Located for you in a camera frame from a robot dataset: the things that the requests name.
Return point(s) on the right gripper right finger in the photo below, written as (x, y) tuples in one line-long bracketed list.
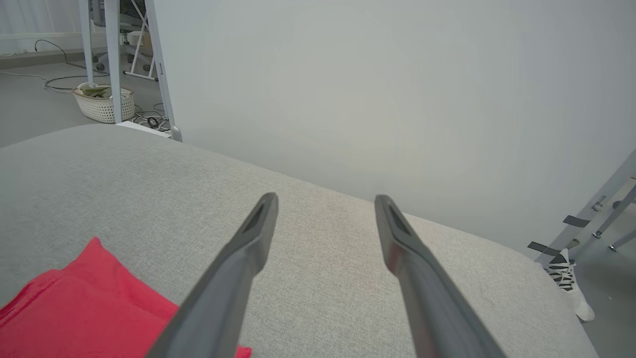
[(432, 303)]

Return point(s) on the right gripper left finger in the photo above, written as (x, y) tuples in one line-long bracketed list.
[(223, 288)]

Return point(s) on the red and white garment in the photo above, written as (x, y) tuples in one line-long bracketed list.
[(84, 308)]

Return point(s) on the black and white sneaker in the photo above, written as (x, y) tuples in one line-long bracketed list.
[(566, 278)]

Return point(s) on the white box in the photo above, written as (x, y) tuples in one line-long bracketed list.
[(144, 128)]

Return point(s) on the grey metal stand leg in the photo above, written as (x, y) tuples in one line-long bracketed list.
[(613, 219)]

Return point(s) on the white woven laundry basket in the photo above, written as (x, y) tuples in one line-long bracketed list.
[(92, 110)]

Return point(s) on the green cloth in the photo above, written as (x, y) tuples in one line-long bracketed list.
[(97, 91)]

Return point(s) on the grey metal pole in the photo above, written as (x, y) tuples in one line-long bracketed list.
[(113, 54), (86, 40)]

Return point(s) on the office chair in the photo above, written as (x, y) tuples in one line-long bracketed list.
[(131, 20)]

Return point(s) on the grey frame with black tape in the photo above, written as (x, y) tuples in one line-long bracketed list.
[(586, 223)]

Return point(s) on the grey wall panel post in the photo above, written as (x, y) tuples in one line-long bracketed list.
[(163, 74)]

